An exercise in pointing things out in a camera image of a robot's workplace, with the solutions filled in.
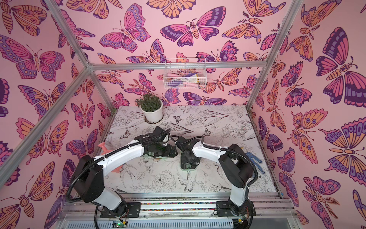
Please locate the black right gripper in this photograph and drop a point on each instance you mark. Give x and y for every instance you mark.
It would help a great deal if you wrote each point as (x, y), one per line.
(189, 164)

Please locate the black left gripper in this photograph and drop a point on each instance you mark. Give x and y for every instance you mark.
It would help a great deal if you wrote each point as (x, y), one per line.
(168, 154)

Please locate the green case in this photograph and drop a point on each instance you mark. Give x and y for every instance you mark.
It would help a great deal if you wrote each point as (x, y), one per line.
(188, 170)

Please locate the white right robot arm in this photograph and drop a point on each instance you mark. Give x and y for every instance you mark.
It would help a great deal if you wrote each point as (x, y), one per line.
(239, 169)

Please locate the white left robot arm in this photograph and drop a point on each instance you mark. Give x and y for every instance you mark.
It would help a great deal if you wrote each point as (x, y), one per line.
(87, 182)

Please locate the potted green plant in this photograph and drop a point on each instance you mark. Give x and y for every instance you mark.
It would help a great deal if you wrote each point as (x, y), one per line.
(152, 107)

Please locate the pink plastic toy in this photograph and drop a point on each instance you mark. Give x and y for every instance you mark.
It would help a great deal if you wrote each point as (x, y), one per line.
(105, 151)

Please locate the blue knit glove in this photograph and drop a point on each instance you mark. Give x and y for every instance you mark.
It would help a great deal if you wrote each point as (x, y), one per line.
(257, 162)

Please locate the white wire wall basket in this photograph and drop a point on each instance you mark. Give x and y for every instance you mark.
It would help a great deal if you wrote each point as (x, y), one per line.
(185, 73)

